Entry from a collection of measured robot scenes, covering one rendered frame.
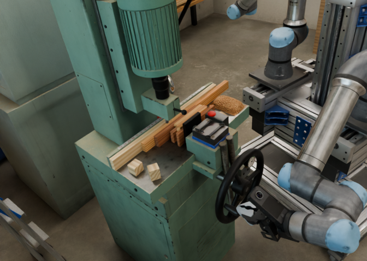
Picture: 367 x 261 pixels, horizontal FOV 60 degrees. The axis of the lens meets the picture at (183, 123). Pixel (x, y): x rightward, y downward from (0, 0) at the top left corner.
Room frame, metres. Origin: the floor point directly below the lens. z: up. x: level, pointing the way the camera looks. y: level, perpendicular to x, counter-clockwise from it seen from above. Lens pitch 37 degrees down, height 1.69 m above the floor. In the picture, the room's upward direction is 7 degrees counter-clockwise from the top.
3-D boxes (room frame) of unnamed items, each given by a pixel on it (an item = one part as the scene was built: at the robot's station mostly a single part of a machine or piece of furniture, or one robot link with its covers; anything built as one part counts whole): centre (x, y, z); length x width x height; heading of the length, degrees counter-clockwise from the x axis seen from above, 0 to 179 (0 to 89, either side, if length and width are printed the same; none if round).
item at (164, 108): (1.01, 0.08, 1.03); 0.14 x 0.07 x 0.09; 44
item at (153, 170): (0.76, 0.12, 0.92); 0.04 x 0.03 x 0.05; 106
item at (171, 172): (0.94, -0.04, 0.87); 0.61 x 0.30 x 0.06; 134
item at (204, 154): (0.88, -0.10, 0.92); 0.15 x 0.13 x 0.09; 134
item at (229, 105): (1.13, -0.20, 0.92); 0.14 x 0.09 x 0.04; 44
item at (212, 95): (1.09, -0.03, 0.92); 0.54 x 0.02 x 0.04; 134
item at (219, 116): (0.88, -0.10, 0.99); 0.13 x 0.11 x 0.06; 134
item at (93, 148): (1.08, 0.15, 0.76); 0.57 x 0.45 x 0.09; 44
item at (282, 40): (1.49, -0.55, 0.98); 0.13 x 0.12 x 0.14; 134
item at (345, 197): (0.51, -0.38, 0.98); 0.11 x 0.11 x 0.08; 44
